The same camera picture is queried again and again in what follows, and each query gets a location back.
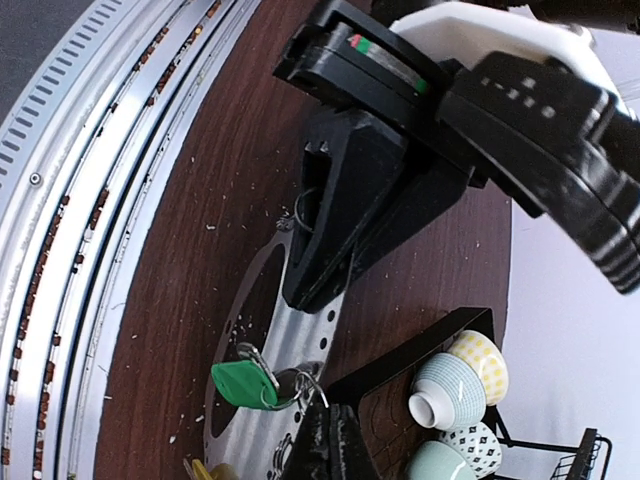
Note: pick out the yellow dotted bowl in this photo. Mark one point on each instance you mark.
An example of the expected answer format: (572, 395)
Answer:
(485, 358)

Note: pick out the green tagged key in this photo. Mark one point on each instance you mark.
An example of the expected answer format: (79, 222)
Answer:
(247, 382)

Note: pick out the grey striped bowl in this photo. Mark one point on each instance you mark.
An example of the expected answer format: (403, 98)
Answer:
(446, 394)

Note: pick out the black wire dish rack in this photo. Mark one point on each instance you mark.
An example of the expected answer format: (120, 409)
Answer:
(594, 450)

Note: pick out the pale green bowl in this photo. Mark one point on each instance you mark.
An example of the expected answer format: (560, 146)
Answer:
(437, 461)

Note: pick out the black white patterned bowl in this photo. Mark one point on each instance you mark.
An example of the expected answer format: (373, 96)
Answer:
(478, 445)

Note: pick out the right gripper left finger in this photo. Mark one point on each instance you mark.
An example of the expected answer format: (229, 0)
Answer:
(309, 457)

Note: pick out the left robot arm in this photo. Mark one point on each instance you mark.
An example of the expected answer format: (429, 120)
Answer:
(550, 10)

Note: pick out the yellow tagged key bunch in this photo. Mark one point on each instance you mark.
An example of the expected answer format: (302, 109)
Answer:
(197, 470)

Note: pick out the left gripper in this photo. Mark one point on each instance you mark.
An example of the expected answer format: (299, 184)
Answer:
(358, 189)

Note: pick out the aluminium rail frame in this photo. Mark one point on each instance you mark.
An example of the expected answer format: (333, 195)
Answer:
(86, 154)

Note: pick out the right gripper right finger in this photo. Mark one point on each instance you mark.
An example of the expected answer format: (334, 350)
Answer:
(349, 458)

